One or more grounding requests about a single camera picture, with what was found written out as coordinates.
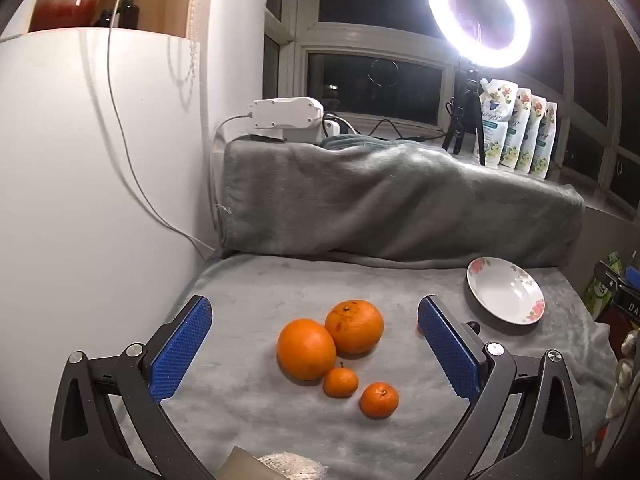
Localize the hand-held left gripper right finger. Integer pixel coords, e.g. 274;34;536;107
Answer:
417;295;586;480

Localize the white window frame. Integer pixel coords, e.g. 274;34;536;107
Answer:
265;0;640;221

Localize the black cable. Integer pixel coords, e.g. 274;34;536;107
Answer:
320;100;466;146

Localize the person's right hand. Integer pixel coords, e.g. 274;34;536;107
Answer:
606;329;640;423

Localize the brown cardboard piece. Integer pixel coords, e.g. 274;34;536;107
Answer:
212;447;281;480

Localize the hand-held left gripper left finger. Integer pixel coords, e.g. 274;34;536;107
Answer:
49;296;221;480

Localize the green printed carton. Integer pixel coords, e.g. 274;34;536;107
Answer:
585;252;623;316

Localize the large smooth orange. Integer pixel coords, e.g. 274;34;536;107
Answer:
277;318;337;382

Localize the white floral plate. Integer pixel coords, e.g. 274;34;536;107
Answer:
466;256;546;325

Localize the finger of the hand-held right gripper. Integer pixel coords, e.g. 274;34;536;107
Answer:
602;262;640;293

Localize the white cabinet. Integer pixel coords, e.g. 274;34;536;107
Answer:
0;27;221;461

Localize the large rough spotted orange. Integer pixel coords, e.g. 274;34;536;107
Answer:
325;300;385;356

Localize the dark grey blanket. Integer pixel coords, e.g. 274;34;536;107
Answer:
220;135;586;268

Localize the small mandarin with stem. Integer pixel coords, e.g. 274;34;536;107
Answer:
323;362;360;399

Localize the white knit cloth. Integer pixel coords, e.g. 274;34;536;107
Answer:
257;452;328;480

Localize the white floral refill pouch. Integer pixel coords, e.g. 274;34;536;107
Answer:
532;102;558;179
502;87;532;171
480;79;518;168
520;95;546;176

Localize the white cable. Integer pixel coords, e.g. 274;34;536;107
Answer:
106;0;218;256

